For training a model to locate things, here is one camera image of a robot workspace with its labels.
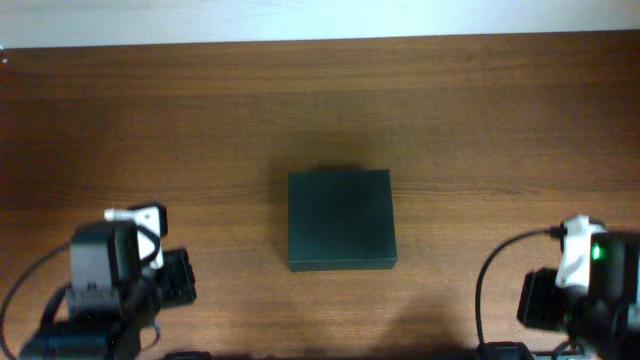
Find black box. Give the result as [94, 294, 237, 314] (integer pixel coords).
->
[287, 169, 398, 272]

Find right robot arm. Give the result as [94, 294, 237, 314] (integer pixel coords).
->
[474, 214, 639, 360]

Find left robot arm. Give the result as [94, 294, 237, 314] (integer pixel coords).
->
[19, 203, 197, 360]

